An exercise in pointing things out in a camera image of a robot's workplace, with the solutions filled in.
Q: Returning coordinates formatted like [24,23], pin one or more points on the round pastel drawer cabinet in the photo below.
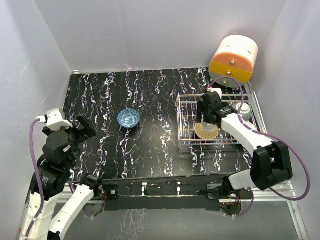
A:
[233,62]

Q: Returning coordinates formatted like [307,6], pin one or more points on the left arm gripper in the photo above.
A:
[85,132]

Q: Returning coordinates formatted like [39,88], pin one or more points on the grey hexagon red-rim bowl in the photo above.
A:
[245,111]

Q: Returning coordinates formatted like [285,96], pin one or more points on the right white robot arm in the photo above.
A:
[271,162]

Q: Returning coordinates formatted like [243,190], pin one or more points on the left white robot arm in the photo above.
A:
[52,170]

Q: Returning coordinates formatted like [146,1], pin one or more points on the blue patterned bowl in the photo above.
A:
[128,118]

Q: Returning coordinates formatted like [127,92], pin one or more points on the white wire dish rack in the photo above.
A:
[186,108]

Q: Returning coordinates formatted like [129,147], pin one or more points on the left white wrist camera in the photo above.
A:
[55,120]

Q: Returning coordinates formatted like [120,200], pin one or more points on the yellow blue mandala bowl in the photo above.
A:
[206,131]

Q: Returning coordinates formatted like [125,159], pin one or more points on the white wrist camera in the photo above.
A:
[55,120]
[215,90]

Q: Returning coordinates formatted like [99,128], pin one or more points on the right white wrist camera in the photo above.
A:
[215,90]

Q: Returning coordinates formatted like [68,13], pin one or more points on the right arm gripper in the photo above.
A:
[201,109]

